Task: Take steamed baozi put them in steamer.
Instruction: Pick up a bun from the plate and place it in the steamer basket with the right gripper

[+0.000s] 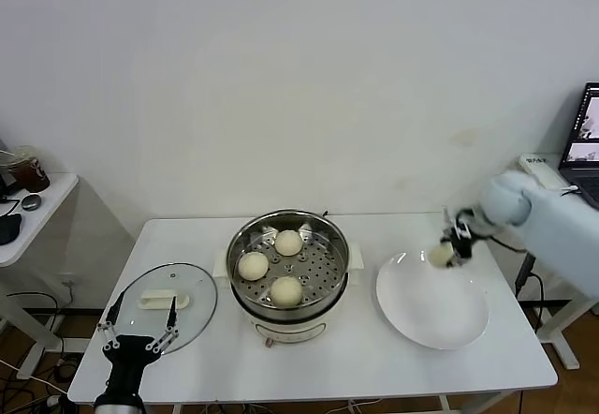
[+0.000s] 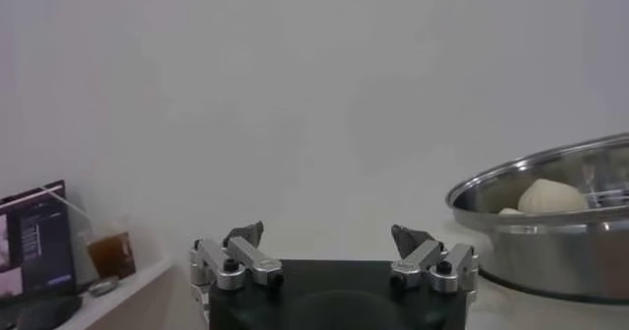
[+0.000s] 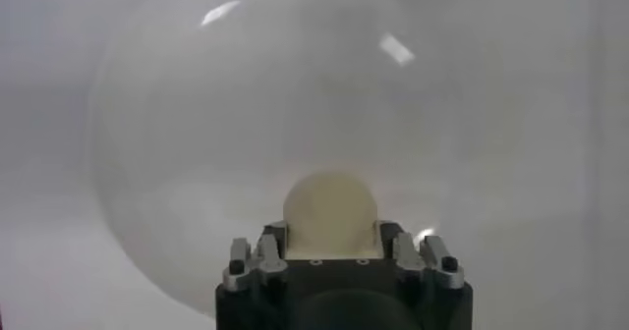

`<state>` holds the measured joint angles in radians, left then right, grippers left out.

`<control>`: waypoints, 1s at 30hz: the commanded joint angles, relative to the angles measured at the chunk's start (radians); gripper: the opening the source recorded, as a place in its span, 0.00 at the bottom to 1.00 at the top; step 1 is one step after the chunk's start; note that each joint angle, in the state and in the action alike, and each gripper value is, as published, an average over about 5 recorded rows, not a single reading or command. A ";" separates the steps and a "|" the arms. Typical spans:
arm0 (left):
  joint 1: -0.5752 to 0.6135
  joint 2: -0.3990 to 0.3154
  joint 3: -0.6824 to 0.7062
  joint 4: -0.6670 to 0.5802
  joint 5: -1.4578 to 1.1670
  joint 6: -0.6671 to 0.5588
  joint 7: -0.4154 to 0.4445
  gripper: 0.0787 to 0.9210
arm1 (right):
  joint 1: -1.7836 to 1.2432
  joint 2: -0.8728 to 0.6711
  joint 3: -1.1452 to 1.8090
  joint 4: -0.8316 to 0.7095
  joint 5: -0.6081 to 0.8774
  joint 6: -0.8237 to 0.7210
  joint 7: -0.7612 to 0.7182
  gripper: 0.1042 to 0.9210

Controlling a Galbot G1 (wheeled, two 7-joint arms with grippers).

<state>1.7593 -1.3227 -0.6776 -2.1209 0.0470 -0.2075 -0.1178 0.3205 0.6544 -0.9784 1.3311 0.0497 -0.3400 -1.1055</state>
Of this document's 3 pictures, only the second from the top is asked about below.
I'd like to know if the black computer mouse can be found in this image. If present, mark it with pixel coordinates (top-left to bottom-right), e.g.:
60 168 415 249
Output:
14 295 84 330

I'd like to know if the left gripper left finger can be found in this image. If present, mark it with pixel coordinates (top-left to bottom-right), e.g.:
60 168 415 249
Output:
190 221 285 292

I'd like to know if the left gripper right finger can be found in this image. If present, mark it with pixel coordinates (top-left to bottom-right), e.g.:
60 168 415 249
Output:
390 223 480 295

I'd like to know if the plastic cup of iced coffee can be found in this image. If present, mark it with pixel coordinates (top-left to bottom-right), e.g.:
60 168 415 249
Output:
81 216 138 282

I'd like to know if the clear drinking straw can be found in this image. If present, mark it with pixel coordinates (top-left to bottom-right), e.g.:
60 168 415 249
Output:
41 187 95 226

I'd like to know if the stainless steel steamer basket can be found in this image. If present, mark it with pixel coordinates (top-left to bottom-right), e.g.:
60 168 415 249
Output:
445 133 629 306

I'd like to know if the white side table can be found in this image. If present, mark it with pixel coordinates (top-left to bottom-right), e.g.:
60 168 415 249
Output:
53 257 194 330

